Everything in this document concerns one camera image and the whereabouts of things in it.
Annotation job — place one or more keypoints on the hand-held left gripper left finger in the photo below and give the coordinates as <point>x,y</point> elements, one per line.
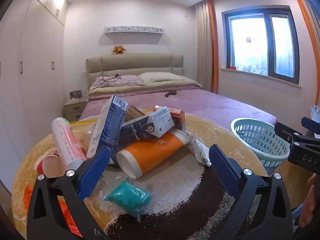
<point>95,171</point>

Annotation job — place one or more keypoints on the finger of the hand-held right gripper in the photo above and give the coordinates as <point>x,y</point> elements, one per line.
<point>310,126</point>
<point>285,132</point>

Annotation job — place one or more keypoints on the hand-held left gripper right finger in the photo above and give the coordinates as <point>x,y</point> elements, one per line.
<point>225,170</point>

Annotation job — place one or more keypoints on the white polka-dot paper wrapper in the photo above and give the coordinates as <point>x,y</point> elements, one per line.
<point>200,150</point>

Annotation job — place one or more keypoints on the light blue plastic basket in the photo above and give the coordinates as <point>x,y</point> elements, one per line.
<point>252,140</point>

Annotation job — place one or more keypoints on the red and white paper cup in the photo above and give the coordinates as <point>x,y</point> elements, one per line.
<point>50,163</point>

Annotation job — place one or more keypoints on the orange paper cup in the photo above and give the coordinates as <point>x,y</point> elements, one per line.
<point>155,150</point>

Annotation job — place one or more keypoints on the person's right hand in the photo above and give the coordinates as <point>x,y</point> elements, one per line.
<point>308,205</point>

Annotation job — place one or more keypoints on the teal plastic bag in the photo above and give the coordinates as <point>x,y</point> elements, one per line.
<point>127,195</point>

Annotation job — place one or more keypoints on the pink spray can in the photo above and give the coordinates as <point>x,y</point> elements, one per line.
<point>66,140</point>

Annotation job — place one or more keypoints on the tall blue milk carton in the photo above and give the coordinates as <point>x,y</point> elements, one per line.
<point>110,122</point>

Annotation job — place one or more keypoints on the orange plastic bag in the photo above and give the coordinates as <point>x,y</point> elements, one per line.
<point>70,217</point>

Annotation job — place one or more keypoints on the round beige brown rug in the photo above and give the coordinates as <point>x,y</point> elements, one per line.
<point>175,192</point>

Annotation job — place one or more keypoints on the dark blue drink carton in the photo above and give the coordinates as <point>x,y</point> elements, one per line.
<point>140,130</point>

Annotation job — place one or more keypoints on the beige nightstand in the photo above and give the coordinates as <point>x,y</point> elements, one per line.
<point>73,110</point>

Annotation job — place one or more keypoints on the purple bedspread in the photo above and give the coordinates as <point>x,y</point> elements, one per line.
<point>212,105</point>

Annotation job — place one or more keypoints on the bed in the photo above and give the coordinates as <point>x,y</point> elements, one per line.
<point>200,105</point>

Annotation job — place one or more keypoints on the red carton box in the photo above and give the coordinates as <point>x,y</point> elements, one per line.
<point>178,118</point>

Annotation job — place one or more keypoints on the brown cardboard box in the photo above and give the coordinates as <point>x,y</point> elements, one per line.
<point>133,112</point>

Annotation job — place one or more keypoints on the beige and orange curtain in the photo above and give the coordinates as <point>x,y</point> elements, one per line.
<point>310,42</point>
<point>206,47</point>

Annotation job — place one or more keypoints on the dark brown object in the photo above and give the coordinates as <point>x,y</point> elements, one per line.
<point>170,93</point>

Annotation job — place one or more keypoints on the dark framed window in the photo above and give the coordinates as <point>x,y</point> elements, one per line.
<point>250,42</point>

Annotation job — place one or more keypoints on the pink pillow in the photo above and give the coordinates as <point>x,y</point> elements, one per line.
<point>127,80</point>

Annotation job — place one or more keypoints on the beige quilt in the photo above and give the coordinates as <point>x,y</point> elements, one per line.
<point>160,86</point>

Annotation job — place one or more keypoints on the beige pillow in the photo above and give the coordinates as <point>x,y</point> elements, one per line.
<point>162,77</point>

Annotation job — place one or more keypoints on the beige padded headboard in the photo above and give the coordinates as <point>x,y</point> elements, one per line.
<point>135,63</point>

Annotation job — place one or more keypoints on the white wardrobe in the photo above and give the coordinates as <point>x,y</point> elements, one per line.
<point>30,67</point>

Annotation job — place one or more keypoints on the orange plush toy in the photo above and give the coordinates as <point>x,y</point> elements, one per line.
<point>119,50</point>

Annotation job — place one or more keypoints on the small picture frame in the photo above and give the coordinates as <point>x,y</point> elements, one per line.
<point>75,94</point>

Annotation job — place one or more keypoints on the white wall shelf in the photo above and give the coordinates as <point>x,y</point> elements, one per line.
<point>135,29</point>

